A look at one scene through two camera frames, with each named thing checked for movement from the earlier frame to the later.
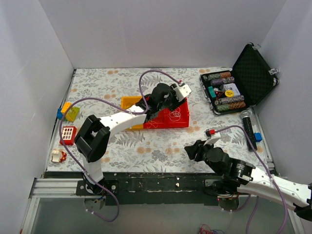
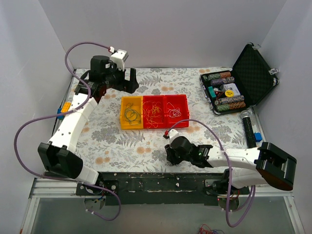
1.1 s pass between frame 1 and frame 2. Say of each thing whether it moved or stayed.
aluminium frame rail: stayed
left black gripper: moved
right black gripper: moved
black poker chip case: stayed
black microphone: stayed
